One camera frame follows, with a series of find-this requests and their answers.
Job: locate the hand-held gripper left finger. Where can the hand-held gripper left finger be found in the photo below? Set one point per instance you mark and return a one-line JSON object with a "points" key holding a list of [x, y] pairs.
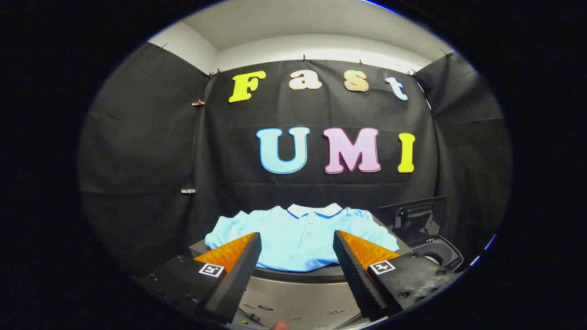
{"points": [[238, 279]]}

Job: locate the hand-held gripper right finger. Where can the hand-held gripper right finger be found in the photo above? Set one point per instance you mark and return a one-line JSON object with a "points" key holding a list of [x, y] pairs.
{"points": [[355, 279]]}

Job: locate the light blue polo shirt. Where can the light blue polo shirt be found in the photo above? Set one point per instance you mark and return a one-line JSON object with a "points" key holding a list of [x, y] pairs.
{"points": [[293, 238]]}

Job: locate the dark glass washing machine lid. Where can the dark glass washing machine lid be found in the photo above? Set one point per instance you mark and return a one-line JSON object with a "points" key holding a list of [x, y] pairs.
{"points": [[412, 213]]}

